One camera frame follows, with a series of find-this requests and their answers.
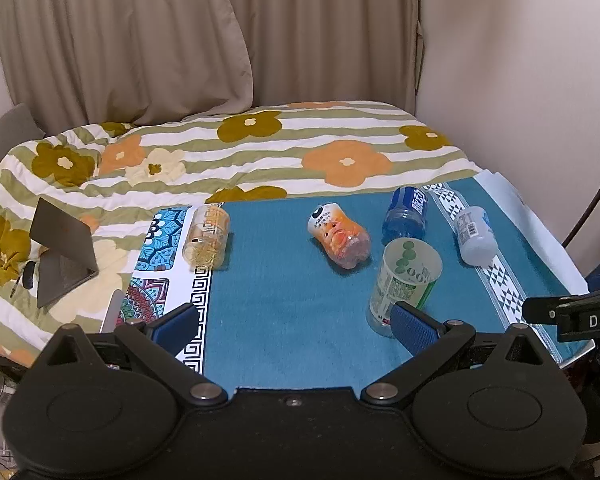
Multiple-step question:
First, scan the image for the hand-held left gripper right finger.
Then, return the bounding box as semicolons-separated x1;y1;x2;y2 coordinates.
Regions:
361;302;561;406

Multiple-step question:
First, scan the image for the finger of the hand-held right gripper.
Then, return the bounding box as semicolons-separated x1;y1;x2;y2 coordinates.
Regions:
522;296;564;325

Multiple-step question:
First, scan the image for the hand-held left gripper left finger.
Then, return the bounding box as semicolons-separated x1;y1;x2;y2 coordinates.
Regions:
34;304;229;406

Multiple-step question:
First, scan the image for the clear cup with green print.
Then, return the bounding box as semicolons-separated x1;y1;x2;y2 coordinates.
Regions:
367;237;443;338

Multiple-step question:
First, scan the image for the clear cup with yellow print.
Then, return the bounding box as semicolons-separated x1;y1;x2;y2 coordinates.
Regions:
182;203;231;268

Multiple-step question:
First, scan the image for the white labelled plastic cup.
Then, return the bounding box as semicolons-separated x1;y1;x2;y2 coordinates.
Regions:
452;206;497;266

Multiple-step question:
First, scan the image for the blue plastic cup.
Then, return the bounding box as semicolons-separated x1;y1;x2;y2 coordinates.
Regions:
381;186;429;243

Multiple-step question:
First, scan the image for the clear cup with orange print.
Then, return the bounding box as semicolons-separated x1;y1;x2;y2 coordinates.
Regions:
307;203;371;266

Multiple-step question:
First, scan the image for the silver flat device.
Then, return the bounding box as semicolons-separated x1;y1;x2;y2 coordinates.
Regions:
100;288;126;333

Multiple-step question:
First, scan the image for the white cloth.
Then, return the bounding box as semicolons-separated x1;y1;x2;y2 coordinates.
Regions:
475;170;588;292

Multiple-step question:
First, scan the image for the teal patterned-border mat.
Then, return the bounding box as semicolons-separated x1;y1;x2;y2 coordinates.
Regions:
115;180;596;391

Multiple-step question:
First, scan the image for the grey laptop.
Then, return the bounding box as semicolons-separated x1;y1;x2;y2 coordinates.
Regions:
29;197;100;309

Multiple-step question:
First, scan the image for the floral striped blanket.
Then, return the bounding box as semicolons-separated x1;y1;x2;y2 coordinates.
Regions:
0;101;486;368

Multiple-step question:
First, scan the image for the grey pillow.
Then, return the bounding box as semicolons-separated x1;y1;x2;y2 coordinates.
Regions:
0;103;46;196

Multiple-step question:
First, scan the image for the beige curtain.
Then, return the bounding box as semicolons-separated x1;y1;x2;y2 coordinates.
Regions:
0;0;423;128

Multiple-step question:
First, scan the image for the black cable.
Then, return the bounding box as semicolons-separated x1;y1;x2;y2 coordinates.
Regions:
562;152;600;248

